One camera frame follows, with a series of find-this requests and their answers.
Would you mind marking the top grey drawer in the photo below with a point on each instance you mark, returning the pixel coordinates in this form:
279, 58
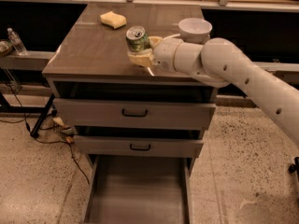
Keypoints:
129, 114

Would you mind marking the grey drawer cabinet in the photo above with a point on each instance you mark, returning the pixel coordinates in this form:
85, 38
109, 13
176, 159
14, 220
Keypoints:
92, 61

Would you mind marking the grey wall ledge rail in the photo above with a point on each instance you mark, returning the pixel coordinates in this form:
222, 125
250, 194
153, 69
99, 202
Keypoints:
37, 61

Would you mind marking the green soda can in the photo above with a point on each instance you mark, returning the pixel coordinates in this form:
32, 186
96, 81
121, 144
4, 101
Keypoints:
137, 39

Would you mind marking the black chair caster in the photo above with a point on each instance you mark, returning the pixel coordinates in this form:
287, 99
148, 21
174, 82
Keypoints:
294, 167

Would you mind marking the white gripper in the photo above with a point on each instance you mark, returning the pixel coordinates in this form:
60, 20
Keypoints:
163, 55

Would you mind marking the white ceramic bowl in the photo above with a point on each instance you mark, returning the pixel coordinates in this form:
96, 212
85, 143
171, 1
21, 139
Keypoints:
194, 30

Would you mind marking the black table leg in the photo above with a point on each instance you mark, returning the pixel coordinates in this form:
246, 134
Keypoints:
43, 114

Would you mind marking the yellow sponge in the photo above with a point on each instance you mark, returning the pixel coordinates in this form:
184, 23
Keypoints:
113, 20

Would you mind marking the bottom grey open drawer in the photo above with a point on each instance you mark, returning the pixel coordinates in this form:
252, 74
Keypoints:
138, 190

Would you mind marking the small bowl on shelf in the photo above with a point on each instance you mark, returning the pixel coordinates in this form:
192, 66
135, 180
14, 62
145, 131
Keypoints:
5, 48

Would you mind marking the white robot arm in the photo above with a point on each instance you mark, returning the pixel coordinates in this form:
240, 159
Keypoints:
218, 63

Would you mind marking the clear plastic water bottle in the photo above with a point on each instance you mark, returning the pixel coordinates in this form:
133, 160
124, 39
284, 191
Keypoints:
16, 42

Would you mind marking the middle grey drawer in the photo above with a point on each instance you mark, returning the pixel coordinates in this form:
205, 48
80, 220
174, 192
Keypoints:
173, 148

